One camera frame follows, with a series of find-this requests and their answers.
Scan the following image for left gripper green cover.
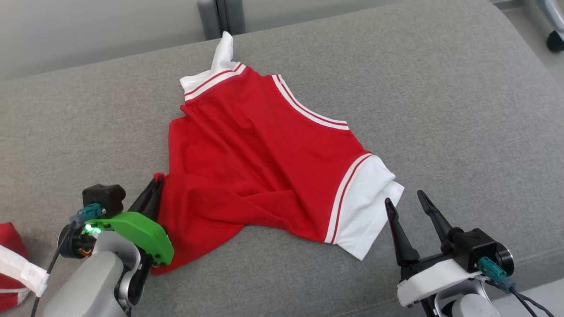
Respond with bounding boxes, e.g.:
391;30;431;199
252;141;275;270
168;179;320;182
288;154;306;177
57;176;174;267

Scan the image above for teal right camera connector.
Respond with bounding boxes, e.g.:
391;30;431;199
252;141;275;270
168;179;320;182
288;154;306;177
478;257;516;293

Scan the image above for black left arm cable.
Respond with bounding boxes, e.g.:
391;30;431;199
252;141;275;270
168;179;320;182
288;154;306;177
30;224;75;317

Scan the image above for red shorts with white band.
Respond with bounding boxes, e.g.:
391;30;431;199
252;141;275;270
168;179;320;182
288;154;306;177
0;222;50;311

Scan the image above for teal left camera connector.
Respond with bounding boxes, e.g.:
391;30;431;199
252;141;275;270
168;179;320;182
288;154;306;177
70;203;105;226

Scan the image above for red shirt with white sleeves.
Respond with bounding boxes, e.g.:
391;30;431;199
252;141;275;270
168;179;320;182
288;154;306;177
150;31;405;276

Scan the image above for grey leg with black caster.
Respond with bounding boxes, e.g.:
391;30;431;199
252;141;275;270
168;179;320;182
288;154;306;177
535;0;564;53

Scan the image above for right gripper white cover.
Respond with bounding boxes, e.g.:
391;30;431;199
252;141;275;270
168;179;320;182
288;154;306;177
385;191;483;307

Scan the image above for teal camera connector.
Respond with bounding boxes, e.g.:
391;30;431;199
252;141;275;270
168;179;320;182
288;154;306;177
478;257;516;293
70;203;105;226

